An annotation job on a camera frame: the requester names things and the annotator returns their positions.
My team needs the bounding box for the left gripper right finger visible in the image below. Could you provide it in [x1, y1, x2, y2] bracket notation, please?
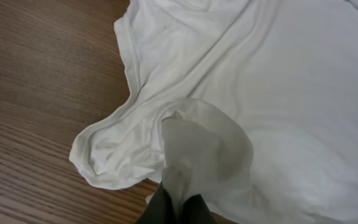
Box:
[181, 195, 217, 224]

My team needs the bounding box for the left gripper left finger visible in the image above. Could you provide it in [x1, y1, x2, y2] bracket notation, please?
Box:
[135, 183, 176, 224]

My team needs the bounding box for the white t-shirt black print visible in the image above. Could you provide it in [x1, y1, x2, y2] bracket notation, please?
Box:
[69, 1, 358, 223]

